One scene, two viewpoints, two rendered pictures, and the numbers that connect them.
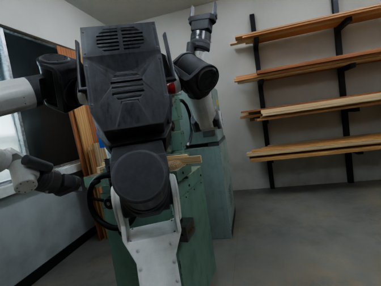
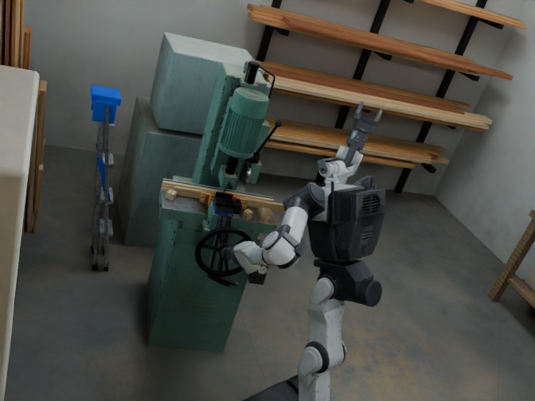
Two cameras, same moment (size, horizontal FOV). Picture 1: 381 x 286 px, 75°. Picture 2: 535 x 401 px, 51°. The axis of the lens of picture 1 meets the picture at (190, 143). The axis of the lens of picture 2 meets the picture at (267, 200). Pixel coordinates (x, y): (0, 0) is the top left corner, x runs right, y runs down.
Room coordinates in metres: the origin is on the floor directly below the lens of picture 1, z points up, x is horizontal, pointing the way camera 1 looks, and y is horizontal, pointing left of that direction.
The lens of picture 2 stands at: (-0.69, 1.81, 2.28)
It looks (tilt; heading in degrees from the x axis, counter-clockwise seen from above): 26 degrees down; 320
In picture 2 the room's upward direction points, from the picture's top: 18 degrees clockwise
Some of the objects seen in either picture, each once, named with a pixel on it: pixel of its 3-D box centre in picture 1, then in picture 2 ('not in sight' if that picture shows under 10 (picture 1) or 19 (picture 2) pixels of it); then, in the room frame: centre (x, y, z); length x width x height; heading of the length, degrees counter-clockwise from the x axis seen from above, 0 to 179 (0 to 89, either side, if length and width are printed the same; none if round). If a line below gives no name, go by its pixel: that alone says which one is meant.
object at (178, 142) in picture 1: (177, 141); (250, 170); (1.60, 0.08, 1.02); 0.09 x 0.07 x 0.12; 69
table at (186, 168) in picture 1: (132, 176); (219, 216); (1.39, 0.35, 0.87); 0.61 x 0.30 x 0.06; 69
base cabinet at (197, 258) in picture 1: (166, 242); (196, 270); (1.59, 0.26, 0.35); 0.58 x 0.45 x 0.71; 159
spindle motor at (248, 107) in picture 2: not in sight; (244, 123); (1.48, 0.30, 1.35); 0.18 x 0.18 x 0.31
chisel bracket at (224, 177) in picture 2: not in sight; (227, 178); (1.50, 0.29, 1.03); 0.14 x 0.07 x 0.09; 159
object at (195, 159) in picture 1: (151, 163); (232, 199); (1.46, 0.25, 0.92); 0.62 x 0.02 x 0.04; 69
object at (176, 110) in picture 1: (173, 109); (259, 134); (1.63, 0.08, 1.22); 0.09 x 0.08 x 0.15; 159
